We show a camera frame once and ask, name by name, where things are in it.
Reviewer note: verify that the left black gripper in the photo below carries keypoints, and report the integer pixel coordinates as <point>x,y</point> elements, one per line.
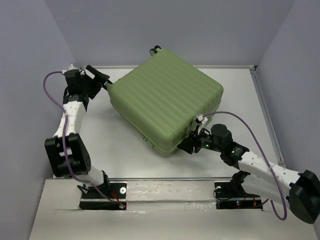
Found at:
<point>101,78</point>

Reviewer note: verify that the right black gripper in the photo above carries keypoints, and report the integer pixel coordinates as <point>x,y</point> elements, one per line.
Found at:
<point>187,144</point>

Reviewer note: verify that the green hard-shell suitcase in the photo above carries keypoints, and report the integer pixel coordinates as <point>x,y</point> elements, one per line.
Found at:
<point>161,98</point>

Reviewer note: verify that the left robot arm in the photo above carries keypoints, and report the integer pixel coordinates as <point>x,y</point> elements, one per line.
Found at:
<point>66,151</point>

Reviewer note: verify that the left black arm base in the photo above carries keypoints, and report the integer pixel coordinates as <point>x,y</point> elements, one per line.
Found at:
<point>92,200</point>

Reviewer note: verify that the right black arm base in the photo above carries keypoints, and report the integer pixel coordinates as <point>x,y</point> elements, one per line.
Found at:
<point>229,196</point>

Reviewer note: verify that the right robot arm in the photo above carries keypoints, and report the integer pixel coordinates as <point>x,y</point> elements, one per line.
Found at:
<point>299,192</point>

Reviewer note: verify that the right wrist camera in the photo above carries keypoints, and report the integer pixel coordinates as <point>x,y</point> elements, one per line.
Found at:
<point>201,120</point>

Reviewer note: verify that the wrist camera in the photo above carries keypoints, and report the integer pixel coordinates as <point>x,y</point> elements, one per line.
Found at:
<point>71,67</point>
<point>201,120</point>

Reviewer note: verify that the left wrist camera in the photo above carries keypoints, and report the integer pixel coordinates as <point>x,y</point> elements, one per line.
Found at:
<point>71,67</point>

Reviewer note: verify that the aluminium table rail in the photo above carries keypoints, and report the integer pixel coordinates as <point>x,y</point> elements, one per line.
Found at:
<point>267,116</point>

